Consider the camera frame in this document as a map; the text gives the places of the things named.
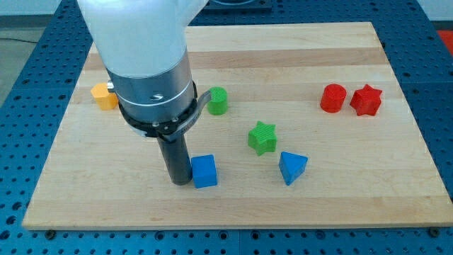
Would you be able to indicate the blue cube block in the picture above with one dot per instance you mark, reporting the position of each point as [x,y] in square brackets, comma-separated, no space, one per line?
[204,171]

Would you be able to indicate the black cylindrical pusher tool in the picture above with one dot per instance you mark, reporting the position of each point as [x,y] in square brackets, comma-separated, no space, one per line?
[175,154]

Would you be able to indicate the green cylinder block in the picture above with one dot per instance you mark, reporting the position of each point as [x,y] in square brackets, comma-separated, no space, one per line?
[218,104]

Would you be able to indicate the blue triangle block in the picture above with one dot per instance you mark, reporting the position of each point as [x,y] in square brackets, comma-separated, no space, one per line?
[291,166]

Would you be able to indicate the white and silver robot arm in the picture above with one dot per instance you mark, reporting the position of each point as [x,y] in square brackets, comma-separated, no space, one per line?
[142,45]

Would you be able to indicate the yellow hexagon block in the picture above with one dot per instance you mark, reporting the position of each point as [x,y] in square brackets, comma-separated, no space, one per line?
[104,99]

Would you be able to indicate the wooden board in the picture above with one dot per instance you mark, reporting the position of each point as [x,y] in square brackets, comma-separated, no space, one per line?
[363,171]

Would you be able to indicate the red star block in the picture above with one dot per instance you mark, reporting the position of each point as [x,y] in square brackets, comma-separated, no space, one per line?
[366,101]

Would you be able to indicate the red cylinder block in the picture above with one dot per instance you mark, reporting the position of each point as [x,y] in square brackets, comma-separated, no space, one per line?
[333,98]

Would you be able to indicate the green star block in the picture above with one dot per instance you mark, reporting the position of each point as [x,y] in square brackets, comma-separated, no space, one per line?
[262,138]

